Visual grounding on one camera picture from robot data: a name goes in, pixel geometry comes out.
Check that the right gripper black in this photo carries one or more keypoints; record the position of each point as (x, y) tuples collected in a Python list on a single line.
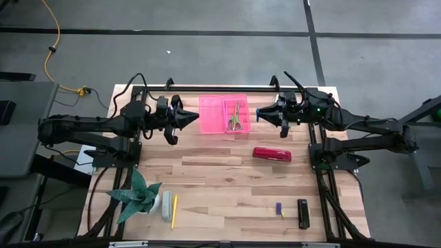
[(291, 108)]

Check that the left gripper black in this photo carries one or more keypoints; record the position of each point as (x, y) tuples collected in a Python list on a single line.
[(162, 112)]

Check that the pink transparent pencil case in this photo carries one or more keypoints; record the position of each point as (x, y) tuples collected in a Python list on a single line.
[(212, 115)]

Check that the pink green scissors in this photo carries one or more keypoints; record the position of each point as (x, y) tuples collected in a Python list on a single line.
[(234, 124)]

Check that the purple eraser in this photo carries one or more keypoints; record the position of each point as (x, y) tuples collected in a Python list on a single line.
[(278, 208)]

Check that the yellow pencil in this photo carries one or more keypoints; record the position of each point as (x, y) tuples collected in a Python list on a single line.
[(174, 211)]

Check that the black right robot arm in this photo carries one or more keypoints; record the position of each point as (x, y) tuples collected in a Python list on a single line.
[(372, 124)]

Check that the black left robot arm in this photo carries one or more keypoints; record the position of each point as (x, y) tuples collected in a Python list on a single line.
[(86, 124)]

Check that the red stapler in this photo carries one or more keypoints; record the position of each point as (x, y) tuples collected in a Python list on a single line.
[(272, 154)]

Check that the green leafy plant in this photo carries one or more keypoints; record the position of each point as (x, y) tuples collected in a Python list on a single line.
[(136, 196)]

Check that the white plant pot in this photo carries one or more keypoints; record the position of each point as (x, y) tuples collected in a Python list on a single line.
[(155, 205)]

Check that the black stapler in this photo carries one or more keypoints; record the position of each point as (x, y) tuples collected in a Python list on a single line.
[(303, 213)]

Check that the white paper sheet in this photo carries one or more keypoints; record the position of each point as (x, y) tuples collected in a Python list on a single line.
[(82, 162)]

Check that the black desk leg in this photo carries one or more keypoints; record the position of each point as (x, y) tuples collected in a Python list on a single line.
[(58, 170)]

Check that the grey metal stand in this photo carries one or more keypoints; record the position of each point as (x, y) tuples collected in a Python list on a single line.
[(422, 162)]

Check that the grey desk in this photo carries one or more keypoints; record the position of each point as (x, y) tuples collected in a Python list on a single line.
[(24, 137)]

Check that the green object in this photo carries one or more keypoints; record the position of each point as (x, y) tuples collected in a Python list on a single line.
[(438, 114)]

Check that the black flat bar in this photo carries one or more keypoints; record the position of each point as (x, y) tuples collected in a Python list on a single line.
[(17, 76)]

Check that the black box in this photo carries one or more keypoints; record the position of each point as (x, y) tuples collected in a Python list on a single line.
[(7, 112)]

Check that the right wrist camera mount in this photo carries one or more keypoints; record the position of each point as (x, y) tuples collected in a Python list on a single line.
[(284, 130)]

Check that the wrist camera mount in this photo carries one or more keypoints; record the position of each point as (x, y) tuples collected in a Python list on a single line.
[(171, 135), (284, 130)]

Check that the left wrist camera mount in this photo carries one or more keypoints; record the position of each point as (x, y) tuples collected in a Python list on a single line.
[(171, 135)]

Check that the black frame clamp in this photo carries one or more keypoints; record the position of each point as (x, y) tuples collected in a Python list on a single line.
[(169, 83), (274, 81)]

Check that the black table frame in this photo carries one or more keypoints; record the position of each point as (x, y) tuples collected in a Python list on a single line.
[(224, 89)]

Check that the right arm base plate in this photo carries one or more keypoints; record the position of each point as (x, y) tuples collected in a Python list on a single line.
[(348, 162)]

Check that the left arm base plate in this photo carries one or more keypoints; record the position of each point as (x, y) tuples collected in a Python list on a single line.
[(103, 160)]

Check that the silver bracket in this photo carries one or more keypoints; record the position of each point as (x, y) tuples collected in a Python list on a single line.
[(127, 244), (320, 245)]

